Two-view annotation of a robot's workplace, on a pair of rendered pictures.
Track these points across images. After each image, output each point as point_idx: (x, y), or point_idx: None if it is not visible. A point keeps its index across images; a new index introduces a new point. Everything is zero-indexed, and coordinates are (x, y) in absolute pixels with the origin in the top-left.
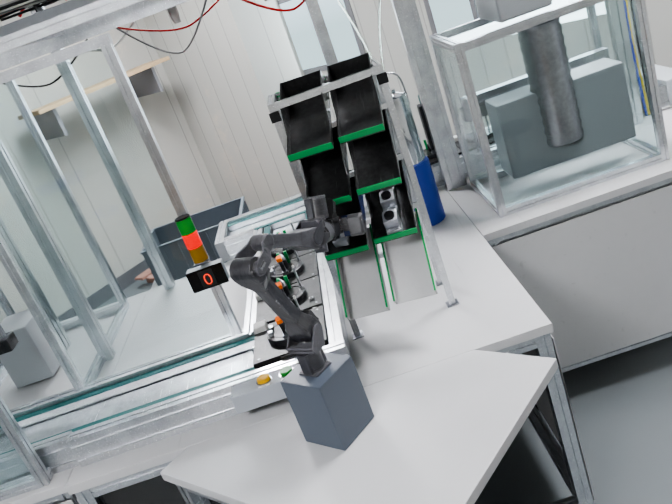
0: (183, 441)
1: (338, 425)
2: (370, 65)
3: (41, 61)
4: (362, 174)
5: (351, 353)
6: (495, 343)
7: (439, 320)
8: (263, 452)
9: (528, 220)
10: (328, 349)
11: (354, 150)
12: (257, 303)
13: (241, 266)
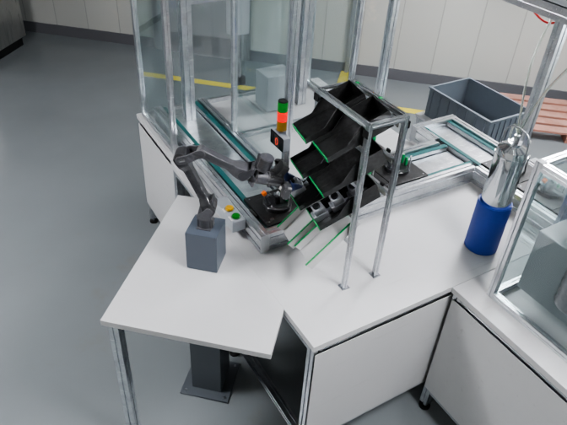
0: None
1: (188, 255)
2: (373, 120)
3: None
4: (330, 172)
5: (283, 245)
6: (291, 319)
7: (321, 283)
8: None
9: (482, 314)
10: (258, 229)
11: (353, 156)
12: None
13: (175, 152)
